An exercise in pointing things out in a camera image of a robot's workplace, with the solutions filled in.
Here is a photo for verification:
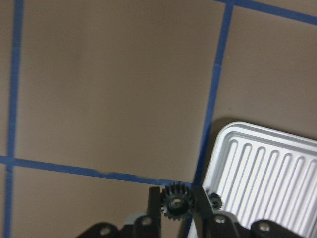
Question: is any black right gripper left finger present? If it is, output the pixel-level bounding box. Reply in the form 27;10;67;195
147;186;161;238

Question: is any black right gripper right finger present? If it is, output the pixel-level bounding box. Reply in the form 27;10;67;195
193;186;213;238

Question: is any black bearing gear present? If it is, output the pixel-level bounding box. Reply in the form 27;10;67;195
208;192;222;210
160;183;194;221

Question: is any ribbed silver metal tray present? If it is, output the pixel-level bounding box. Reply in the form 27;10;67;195
203;122;317;238

